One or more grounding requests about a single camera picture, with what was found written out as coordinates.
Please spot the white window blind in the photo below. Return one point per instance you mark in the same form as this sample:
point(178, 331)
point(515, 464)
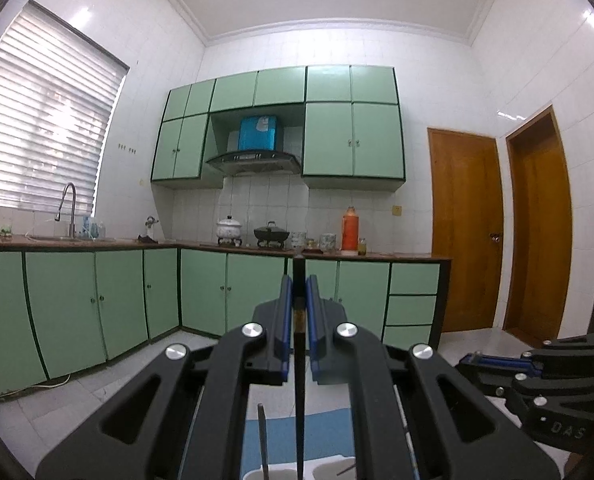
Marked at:
point(42, 125)

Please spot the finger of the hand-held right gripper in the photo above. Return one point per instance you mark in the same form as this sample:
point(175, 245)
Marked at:
point(577, 350)
point(497, 380)

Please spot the wall hooks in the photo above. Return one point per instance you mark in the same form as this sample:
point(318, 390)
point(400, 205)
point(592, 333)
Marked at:
point(127, 148)

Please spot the steel sink faucet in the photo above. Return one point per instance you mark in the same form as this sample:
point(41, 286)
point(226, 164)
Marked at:
point(72, 210)

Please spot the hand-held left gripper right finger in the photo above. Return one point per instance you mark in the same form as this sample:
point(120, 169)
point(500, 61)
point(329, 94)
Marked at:
point(313, 330)

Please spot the clear plastic bottle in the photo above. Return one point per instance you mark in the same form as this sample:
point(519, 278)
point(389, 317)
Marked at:
point(99, 230)

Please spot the orange thermos flask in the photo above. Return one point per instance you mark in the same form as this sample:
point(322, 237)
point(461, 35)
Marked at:
point(350, 232)

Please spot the black range hood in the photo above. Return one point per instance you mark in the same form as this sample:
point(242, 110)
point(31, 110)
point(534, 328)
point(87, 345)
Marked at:
point(252, 162)

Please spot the blue table mat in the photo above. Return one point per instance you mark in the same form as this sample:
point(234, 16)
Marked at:
point(327, 435)

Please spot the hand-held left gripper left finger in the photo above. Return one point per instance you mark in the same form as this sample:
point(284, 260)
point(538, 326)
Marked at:
point(288, 320)

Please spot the black chopstick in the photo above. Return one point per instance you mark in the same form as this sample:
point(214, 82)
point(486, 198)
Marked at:
point(300, 425)

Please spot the green wall cabinets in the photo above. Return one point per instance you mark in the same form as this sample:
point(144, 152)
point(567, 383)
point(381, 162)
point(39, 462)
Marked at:
point(377, 135)

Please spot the yellow glass jar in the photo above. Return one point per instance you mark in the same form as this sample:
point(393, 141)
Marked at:
point(362, 247)

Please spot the wooden door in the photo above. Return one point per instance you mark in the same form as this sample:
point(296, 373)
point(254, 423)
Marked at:
point(464, 235)
point(542, 235)

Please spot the small jar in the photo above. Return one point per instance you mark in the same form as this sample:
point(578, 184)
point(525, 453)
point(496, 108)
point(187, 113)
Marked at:
point(311, 244)

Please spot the small green plant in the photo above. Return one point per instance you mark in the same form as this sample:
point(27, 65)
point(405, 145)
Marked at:
point(4, 231)

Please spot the dark cloth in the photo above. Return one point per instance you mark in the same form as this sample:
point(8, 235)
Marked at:
point(148, 240)

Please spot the white cooking pot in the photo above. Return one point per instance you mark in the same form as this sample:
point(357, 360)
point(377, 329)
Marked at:
point(228, 229)

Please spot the gas stove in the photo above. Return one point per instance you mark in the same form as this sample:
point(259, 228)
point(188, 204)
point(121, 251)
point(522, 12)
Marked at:
point(249, 243)

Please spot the black wok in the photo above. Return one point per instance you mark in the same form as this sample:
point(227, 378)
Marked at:
point(272, 233)

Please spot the green base cabinets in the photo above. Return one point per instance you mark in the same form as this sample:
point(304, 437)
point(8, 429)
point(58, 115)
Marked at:
point(122, 295)

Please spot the blue box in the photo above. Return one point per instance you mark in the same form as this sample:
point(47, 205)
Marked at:
point(257, 135)

